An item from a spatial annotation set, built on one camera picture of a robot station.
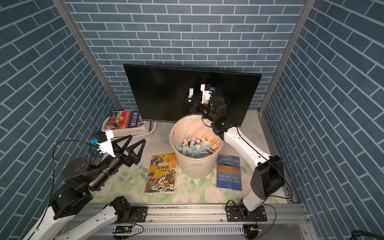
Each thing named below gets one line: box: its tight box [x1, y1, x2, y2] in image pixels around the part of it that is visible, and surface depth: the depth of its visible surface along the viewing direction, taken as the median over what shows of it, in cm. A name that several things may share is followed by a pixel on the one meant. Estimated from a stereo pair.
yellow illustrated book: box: [144, 152, 178, 193], surface depth 86 cm
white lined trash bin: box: [170, 114, 224, 180], surface depth 85 cm
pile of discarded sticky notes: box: [175, 134, 220, 158], surface depth 87 cm
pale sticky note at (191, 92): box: [188, 88, 194, 98], surface depth 74 cm
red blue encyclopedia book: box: [107, 110, 149, 137], surface depth 99 cm
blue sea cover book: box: [216, 153, 242, 191], surface depth 88 cm
